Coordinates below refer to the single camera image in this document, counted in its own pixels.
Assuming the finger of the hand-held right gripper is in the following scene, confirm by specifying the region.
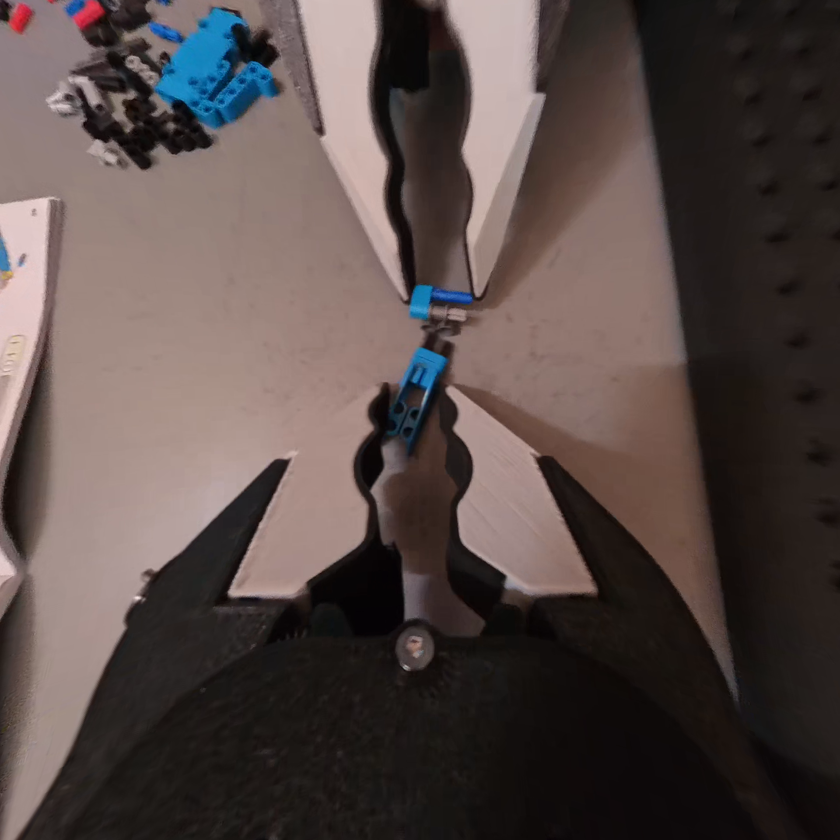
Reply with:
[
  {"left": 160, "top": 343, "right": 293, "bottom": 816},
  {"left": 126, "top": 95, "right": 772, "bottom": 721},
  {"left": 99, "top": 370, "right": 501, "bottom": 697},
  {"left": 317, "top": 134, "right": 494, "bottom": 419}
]
[
  {"left": 458, "top": 0, "right": 548, "bottom": 303},
  {"left": 299, "top": 0, "right": 419, "bottom": 304}
]

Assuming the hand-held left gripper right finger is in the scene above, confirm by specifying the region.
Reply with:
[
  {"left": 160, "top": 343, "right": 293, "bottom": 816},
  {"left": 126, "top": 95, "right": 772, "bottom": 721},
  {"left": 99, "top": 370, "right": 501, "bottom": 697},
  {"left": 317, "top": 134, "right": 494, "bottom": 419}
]
[{"left": 445, "top": 385, "right": 598, "bottom": 599}]

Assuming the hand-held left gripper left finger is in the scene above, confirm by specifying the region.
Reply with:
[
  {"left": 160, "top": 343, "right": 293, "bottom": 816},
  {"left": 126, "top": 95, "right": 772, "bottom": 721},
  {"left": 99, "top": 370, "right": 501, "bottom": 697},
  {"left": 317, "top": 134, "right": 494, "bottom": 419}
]
[{"left": 226, "top": 382, "right": 389, "bottom": 601}]

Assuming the pile of toy bricks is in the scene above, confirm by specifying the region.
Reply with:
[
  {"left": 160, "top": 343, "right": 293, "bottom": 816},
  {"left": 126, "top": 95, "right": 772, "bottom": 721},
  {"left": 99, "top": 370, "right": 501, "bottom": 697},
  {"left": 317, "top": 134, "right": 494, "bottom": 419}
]
[{"left": 0, "top": 0, "right": 283, "bottom": 172}]

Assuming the blue panel brick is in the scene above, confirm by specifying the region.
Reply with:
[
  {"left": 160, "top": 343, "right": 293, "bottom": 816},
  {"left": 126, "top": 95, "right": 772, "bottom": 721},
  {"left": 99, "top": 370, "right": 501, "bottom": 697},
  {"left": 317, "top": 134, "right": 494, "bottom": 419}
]
[{"left": 386, "top": 346, "right": 454, "bottom": 457}]

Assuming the grey desk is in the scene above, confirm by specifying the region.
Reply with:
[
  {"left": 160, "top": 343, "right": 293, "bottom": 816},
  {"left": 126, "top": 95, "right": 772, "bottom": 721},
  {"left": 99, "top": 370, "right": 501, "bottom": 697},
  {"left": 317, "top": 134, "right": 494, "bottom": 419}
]
[{"left": 0, "top": 0, "right": 736, "bottom": 834}]

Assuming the black studded mat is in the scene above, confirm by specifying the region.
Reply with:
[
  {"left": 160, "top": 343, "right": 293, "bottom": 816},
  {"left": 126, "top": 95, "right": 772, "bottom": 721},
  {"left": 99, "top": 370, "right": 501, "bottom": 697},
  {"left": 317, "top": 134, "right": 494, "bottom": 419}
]
[{"left": 633, "top": 0, "right": 840, "bottom": 840}]

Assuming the instruction manual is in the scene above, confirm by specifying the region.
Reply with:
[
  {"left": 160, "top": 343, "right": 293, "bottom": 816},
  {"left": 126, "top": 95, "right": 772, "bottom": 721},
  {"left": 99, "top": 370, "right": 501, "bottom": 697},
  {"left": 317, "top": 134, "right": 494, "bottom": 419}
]
[{"left": 0, "top": 197, "right": 64, "bottom": 618}]

